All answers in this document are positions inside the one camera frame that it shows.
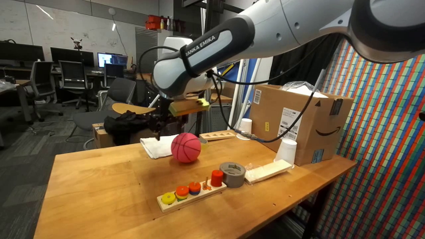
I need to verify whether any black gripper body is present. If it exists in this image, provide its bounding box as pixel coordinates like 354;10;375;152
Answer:
149;102;180;130

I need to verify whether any pink rubber ball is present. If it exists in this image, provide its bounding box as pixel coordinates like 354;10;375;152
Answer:
170;131;202;164

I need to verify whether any black backpack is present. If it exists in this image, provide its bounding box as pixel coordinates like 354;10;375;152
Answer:
104;110;157;146

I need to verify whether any round wooden stool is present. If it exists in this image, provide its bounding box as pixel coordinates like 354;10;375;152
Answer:
111;102;157;116

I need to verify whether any grey fabric office chair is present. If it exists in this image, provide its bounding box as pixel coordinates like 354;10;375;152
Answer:
99;77;139;111

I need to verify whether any long wooden board with holes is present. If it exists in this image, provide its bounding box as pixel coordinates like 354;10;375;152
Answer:
198;128;238;143

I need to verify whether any small cardboard box on floor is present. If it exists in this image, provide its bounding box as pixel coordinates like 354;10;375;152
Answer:
91;122;117;148

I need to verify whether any lit computer monitor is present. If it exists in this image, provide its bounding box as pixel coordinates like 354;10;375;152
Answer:
97;51;129;70

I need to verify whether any white paper cup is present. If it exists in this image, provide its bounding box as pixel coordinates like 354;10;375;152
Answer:
236;116;254;142
275;138;299;166

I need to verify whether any black mesh office chair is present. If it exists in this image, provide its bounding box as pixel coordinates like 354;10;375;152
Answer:
58;59;97;112
26;59;60;123

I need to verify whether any red container on shelf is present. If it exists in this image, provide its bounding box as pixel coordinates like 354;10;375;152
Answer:
145;14;162;31

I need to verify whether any dark computer monitor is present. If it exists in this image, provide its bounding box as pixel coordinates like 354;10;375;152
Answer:
0;39;47;69
50;46;96;69

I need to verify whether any white flat tray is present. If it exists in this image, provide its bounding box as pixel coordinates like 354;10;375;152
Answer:
244;158;295;184

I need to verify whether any white shipping label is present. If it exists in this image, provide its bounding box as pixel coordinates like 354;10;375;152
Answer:
277;106;305;142

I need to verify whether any white plastic bag in box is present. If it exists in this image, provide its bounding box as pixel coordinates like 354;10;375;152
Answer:
281;79;330;99

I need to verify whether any large cardboard shipping box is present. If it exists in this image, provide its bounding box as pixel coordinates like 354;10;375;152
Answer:
250;83;355;166

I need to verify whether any black curtain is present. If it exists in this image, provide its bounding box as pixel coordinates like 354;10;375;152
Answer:
269;41;343;90

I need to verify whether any colourful woven backdrop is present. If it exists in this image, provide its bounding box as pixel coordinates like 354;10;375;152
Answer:
310;38;425;239

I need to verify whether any tan wrist mount plate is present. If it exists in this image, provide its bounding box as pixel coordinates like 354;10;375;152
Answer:
169;96;213;118

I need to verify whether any orange ring on green ring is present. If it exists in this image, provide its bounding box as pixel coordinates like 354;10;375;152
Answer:
174;184;190;201

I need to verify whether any orange ring on purple ring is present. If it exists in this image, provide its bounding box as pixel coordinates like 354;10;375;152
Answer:
188;180;202;196

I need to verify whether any yellow ring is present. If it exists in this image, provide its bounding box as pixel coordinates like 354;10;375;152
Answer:
160;191;177;205

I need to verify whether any red ring stack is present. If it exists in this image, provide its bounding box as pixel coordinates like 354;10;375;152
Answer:
210;168;226;188

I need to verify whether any wooden ring stacker board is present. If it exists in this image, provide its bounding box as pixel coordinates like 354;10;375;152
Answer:
156;177;229;212

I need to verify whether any grey duct tape roll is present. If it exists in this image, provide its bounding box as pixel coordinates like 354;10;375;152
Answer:
218;160;247;188

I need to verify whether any black metal table frame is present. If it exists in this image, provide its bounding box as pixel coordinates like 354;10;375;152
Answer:
303;183;336;239

